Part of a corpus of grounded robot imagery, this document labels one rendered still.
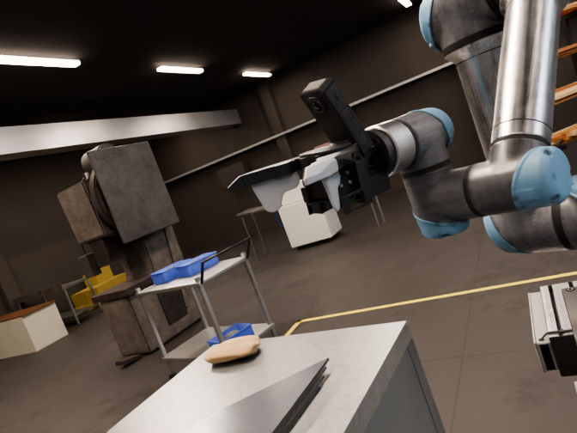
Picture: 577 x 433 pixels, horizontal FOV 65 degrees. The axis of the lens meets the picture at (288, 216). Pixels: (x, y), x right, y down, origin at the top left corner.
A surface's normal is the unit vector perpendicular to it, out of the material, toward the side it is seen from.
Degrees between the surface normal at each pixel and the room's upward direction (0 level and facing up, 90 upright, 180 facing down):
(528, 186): 85
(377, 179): 98
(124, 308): 90
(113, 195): 90
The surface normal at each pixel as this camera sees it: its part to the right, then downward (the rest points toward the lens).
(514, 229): -0.74, 0.33
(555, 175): 0.57, -0.13
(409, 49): -0.42, 0.25
